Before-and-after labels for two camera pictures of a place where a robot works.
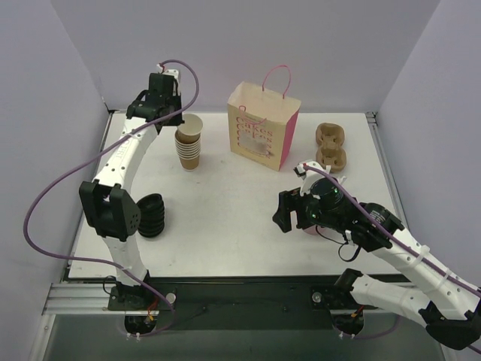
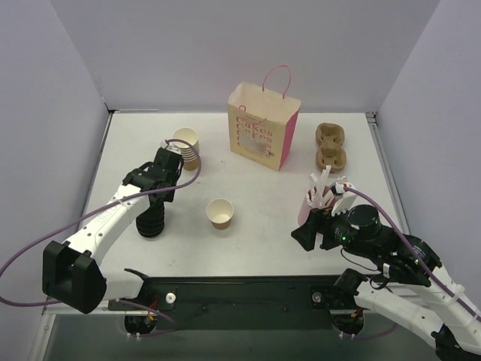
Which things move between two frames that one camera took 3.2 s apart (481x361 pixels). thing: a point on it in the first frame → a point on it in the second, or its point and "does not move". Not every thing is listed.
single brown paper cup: (189, 131) → (219, 211)
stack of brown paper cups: (188, 149) does not move
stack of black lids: (152, 209) does not move
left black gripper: (174, 117) → (170, 159)
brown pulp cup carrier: (330, 151) does not move
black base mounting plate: (241, 304) does not move
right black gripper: (293, 209) → (317, 227)
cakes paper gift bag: (261, 123) does not move
